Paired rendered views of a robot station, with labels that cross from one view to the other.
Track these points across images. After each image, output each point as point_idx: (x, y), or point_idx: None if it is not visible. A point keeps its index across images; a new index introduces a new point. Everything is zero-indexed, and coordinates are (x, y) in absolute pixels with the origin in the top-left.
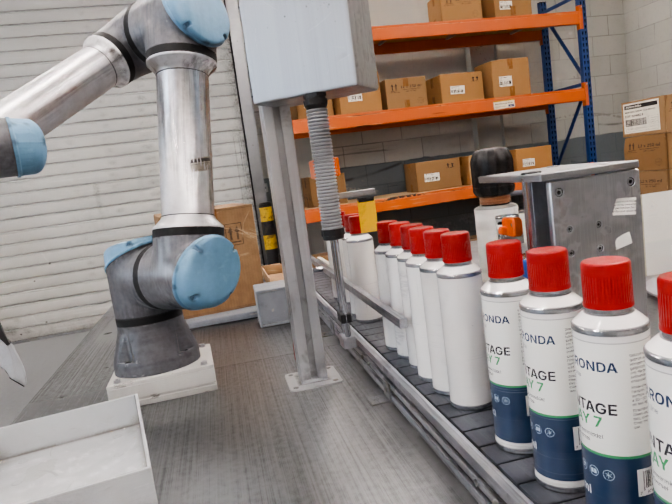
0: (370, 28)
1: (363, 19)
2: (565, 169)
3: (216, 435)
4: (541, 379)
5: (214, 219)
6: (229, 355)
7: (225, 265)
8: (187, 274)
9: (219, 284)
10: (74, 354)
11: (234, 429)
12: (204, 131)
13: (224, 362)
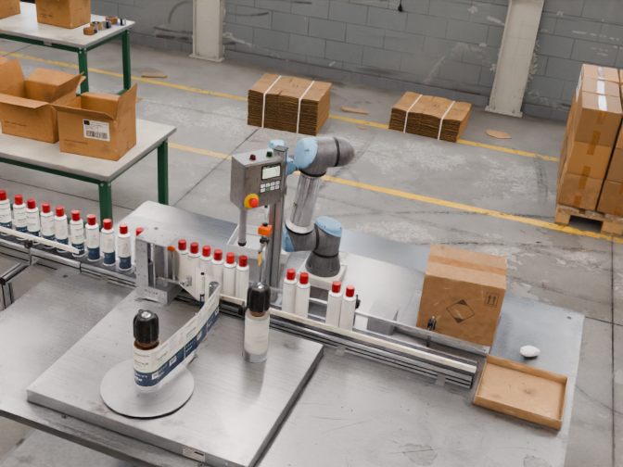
0: (241, 188)
1: (237, 183)
2: (147, 230)
3: (254, 270)
4: None
5: (291, 224)
6: None
7: (283, 239)
8: None
9: (282, 243)
10: (416, 271)
11: (253, 273)
12: (297, 195)
13: (327, 293)
